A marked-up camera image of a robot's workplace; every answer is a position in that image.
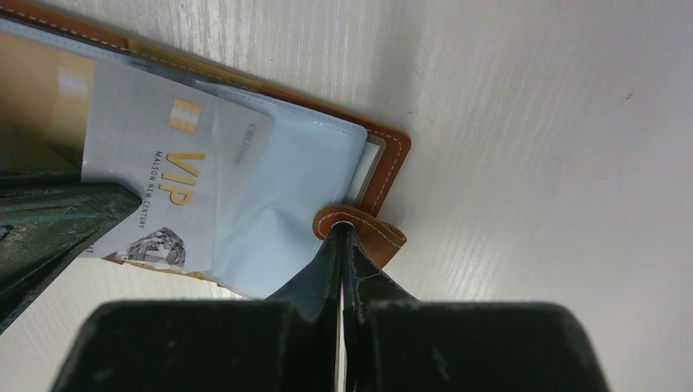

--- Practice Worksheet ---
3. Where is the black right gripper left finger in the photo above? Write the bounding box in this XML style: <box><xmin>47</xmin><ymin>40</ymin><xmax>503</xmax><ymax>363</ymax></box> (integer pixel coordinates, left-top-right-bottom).
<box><xmin>52</xmin><ymin>225</ymin><xmax>345</xmax><ymax>391</ymax></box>

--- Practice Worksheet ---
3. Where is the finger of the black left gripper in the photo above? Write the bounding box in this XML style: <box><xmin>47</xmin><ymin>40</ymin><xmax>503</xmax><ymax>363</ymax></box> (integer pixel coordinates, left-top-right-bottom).
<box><xmin>1</xmin><ymin>170</ymin><xmax>141</xmax><ymax>331</ymax></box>

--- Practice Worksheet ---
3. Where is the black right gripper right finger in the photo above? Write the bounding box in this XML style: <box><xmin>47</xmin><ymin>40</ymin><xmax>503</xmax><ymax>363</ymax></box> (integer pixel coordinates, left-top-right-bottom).
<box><xmin>342</xmin><ymin>227</ymin><xmax>609</xmax><ymax>391</ymax></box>

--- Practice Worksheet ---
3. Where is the yellow card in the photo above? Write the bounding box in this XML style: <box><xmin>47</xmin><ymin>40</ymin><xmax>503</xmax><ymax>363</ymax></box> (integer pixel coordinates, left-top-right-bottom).
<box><xmin>1</xmin><ymin>33</ymin><xmax>96</xmax><ymax>170</ymax></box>

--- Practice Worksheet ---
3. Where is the silver VIP card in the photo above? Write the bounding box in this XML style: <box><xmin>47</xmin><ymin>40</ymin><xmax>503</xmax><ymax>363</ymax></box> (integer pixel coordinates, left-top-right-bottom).
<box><xmin>81</xmin><ymin>60</ymin><xmax>273</xmax><ymax>272</ymax></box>

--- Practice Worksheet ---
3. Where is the brown leather card holder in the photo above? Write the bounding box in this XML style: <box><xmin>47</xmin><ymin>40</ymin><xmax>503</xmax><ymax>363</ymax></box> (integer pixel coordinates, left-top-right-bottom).
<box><xmin>1</xmin><ymin>1</ymin><xmax>411</xmax><ymax>298</ymax></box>

